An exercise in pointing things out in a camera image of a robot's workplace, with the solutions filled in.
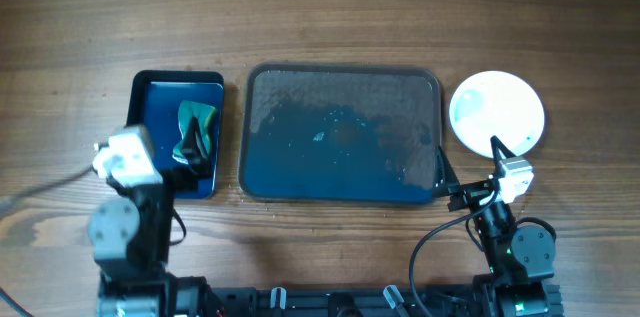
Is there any green and yellow sponge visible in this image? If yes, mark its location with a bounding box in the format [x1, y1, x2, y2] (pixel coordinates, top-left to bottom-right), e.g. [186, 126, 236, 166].
[172, 100, 218, 164]

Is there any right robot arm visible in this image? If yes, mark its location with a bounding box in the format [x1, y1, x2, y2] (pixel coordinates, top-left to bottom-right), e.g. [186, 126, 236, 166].
[434, 136, 564, 317]

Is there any black cable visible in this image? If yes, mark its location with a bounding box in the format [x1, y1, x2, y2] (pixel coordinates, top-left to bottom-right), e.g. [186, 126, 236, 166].
[408, 189, 501, 317]
[0, 164, 99, 317]

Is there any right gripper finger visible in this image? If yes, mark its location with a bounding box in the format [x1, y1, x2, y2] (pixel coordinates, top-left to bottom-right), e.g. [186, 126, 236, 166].
[432, 146, 461, 197]
[490, 135, 515, 177]

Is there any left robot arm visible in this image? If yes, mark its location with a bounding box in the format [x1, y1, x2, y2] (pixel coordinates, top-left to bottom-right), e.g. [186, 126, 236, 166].
[88, 119, 226, 316]

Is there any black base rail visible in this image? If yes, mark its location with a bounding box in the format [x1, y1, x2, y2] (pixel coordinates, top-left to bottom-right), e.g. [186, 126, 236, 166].
[175, 284, 565, 317]

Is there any left black cable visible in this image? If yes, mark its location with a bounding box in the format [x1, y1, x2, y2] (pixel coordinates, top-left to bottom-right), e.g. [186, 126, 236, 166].
[0, 164, 99, 317]

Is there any dark brown serving tray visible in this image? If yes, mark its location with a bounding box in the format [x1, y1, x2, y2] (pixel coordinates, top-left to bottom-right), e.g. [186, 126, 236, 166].
[238, 62, 442, 205]

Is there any white plate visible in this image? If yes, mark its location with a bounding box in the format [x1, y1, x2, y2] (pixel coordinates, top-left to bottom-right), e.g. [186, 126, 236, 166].
[448, 71, 545, 158]

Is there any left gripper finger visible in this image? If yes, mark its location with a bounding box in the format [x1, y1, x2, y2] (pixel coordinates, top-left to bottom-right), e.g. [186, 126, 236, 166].
[179, 119, 200, 171]
[194, 126, 213, 179]

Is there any right black cable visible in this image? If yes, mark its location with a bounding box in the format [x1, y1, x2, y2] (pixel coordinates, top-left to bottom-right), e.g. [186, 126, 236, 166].
[408, 189, 501, 317]

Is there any small black water tray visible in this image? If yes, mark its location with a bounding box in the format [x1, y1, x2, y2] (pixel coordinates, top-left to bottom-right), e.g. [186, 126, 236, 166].
[127, 70, 224, 170]

